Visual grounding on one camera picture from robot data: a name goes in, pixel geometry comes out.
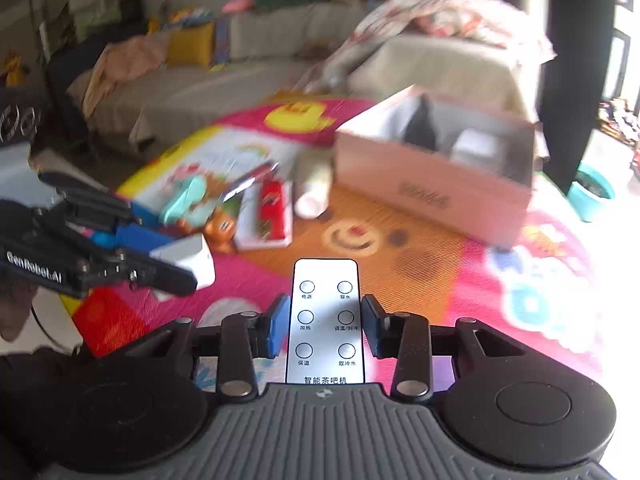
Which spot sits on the black curtain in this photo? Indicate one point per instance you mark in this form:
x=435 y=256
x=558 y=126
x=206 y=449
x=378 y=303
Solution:
x=575 y=85

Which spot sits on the beige cylinder bottle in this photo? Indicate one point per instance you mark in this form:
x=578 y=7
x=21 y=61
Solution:
x=314 y=185

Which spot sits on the beige sofa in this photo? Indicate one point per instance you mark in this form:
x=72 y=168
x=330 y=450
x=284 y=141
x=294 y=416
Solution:
x=200 y=90

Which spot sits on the pink cardboard box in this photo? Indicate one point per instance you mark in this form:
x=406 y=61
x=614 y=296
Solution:
x=430 y=195

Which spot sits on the yellow toy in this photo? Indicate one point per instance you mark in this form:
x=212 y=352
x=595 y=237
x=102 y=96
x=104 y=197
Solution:
x=13 y=70

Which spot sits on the floral blanket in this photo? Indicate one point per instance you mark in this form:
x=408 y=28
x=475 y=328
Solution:
x=400 y=15

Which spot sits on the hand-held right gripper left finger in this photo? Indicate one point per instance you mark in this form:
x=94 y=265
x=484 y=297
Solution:
x=276 y=327

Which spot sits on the colourful cartoon play mat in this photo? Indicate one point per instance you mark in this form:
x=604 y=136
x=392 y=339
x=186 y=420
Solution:
x=425 y=270

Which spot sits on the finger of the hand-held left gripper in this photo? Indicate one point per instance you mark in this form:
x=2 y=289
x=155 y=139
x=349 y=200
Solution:
x=150 y=272
x=142 y=240

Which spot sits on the white power adapter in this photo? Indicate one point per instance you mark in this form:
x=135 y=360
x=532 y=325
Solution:
x=192 y=260

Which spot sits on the white remote control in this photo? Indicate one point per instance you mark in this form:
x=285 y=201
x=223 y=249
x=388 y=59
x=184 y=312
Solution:
x=325 y=325

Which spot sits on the orange toy figure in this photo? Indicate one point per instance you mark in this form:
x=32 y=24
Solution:
x=220 y=230

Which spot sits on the teal basin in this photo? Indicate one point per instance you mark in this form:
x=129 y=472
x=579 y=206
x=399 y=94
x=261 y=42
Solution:
x=585 y=200

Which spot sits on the red and white box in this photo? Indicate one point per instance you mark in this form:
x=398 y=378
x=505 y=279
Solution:
x=272 y=210

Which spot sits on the yellow pillow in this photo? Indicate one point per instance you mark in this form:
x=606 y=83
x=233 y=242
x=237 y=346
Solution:
x=190 y=45

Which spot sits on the pink cloth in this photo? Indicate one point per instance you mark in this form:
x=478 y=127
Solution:
x=237 y=5

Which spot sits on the teal plastic toy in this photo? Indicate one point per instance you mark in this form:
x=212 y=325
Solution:
x=182 y=200

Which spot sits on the shiny foil packet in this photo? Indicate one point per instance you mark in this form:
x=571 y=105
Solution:
x=250 y=182

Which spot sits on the peach cloth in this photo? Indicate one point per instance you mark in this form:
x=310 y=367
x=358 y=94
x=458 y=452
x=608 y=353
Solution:
x=125 y=65

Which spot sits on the small white box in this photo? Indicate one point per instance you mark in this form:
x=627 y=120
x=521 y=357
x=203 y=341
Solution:
x=475 y=150

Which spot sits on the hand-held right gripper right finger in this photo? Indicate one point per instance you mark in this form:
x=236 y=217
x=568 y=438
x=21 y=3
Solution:
x=372 y=327

